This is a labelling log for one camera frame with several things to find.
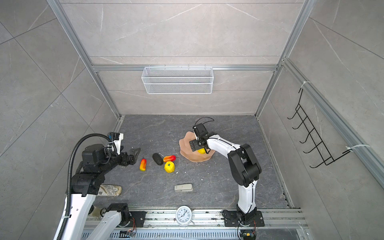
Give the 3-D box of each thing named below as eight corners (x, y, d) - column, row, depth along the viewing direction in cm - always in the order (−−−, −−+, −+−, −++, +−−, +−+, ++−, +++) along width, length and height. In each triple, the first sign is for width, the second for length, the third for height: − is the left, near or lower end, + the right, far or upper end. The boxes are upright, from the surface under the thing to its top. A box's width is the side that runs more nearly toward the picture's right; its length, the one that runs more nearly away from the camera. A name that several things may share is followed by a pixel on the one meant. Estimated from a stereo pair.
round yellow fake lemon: (165, 173, 91) (163, 169, 86) (166, 165, 94) (164, 161, 89) (174, 173, 91) (173, 169, 86) (175, 165, 94) (174, 161, 89)
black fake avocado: (151, 158, 97) (150, 155, 95) (157, 153, 99) (156, 151, 97) (159, 166, 93) (158, 164, 91) (165, 162, 95) (164, 159, 93)
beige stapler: (174, 191, 84) (174, 189, 81) (175, 186, 86) (174, 184, 83) (192, 191, 84) (192, 189, 81) (192, 186, 86) (192, 184, 83)
